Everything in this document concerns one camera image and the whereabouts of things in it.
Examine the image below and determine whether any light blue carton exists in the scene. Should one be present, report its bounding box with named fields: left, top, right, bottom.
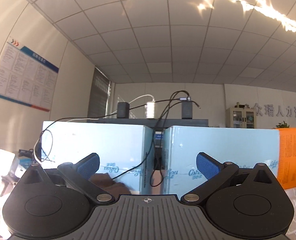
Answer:
left=41, top=121, right=154, bottom=194
left=162, top=126, right=279, bottom=197

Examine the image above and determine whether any left light blue carton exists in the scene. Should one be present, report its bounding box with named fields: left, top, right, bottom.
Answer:
left=41, top=121, right=154, bottom=194

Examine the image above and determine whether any glass door cabinet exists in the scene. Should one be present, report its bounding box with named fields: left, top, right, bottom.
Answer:
left=225, top=108, right=257, bottom=129

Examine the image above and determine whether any right light blue carton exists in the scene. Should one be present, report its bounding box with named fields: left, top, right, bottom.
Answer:
left=162, top=126, right=279, bottom=197

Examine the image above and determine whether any black cable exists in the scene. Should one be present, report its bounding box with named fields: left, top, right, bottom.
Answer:
left=34, top=90, right=202, bottom=188

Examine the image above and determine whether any green potted plant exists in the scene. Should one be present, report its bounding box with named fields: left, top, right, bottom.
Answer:
left=276, top=121, right=290, bottom=128

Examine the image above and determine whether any white cable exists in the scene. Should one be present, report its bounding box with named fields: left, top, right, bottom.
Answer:
left=67, top=94, right=154, bottom=122

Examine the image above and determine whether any orange cardboard box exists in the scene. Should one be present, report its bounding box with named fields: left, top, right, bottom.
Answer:
left=277, top=128, right=296, bottom=190

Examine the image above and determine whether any black power adapter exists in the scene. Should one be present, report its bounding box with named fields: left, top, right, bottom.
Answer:
left=117, top=102, right=130, bottom=119
left=181, top=101, right=193, bottom=119

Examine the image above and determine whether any brown leather jacket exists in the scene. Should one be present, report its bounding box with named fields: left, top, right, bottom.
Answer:
left=89, top=173, right=131, bottom=199

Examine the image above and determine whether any white wall notice board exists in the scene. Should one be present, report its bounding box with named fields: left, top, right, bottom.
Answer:
left=0, top=37, right=59, bottom=112

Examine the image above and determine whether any right black power adapter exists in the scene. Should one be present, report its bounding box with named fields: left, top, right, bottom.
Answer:
left=181, top=101, right=193, bottom=119

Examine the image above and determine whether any white power adapter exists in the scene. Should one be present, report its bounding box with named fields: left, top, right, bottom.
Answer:
left=145, top=101, right=155, bottom=119

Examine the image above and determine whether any left black power adapter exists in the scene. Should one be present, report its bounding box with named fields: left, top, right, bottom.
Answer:
left=117, top=102, right=130, bottom=119

